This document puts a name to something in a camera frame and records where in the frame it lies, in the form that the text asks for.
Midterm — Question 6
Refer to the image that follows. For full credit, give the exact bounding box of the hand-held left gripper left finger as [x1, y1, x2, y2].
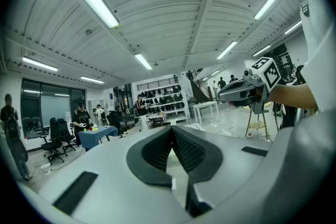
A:
[126, 125, 173, 188]

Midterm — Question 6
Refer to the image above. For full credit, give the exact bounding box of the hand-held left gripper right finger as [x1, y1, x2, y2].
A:
[172, 125, 224, 184]

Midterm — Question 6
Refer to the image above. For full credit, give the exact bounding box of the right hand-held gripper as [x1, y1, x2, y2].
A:
[217, 57, 281, 115]

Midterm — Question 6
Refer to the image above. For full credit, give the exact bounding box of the person's right forearm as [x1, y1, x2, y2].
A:
[262, 82, 320, 111]

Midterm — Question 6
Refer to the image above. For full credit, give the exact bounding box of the white side table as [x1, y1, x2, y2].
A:
[192, 101, 220, 127]

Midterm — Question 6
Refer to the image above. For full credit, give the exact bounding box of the staircase with railing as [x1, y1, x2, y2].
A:
[187, 68, 214, 103]

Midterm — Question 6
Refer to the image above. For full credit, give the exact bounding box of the round wooden table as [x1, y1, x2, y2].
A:
[245, 102, 274, 141]

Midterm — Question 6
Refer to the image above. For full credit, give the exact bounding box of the black office chair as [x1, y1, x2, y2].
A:
[106, 110, 124, 137]
[56, 118, 78, 153]
[40, 118, 67, 166]

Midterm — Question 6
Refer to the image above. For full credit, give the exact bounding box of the checkered cloth table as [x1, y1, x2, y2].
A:
[148, 112, 167, 128]

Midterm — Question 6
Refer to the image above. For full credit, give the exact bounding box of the blue cloth covered table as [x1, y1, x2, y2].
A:
[78, 125, 119, 152]

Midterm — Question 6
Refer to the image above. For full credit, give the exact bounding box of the white shelf with black bags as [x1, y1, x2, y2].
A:
[136, 83, 188, 124]

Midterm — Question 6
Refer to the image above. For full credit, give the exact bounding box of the person's white t-shirt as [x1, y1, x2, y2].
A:
[299, 0, 336, 113]

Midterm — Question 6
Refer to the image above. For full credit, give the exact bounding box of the dark glass window wall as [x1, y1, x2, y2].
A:
[20, 78, 86, 140]

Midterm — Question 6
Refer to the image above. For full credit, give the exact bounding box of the black white strap buckle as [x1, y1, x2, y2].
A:
[300, 0, 311, 17]

